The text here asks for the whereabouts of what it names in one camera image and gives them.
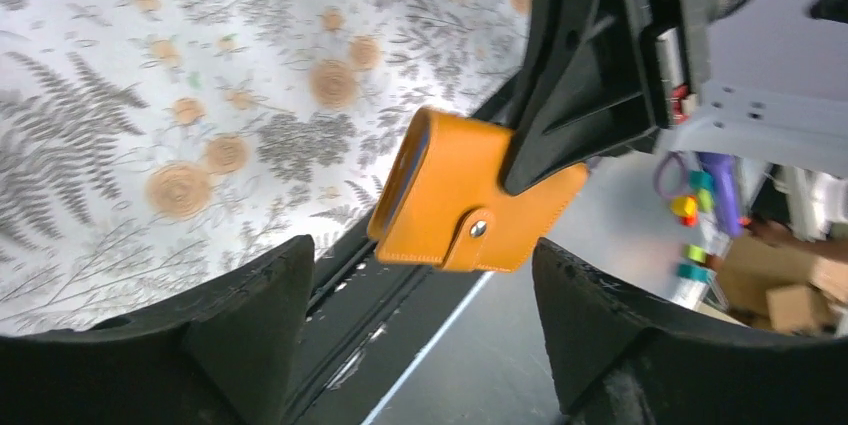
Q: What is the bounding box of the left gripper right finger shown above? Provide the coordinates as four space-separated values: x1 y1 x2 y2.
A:
532 239 847 424

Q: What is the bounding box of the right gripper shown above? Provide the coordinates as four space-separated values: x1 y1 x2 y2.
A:
500 0 714 195

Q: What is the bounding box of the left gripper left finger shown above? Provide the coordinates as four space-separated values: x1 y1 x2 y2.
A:
1 235 314 424

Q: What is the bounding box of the orange leather card holder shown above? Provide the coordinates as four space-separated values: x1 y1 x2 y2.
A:
367 108 588 273

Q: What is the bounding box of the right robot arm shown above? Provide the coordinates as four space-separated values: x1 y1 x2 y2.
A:
500 0 847 195

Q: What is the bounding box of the floral patterned table mat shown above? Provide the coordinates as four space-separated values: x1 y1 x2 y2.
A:
1 0 530 335

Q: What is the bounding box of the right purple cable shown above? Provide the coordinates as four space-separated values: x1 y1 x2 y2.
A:
652 151 697 201

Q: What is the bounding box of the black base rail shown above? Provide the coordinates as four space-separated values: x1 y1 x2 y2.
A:
281 77 531 425

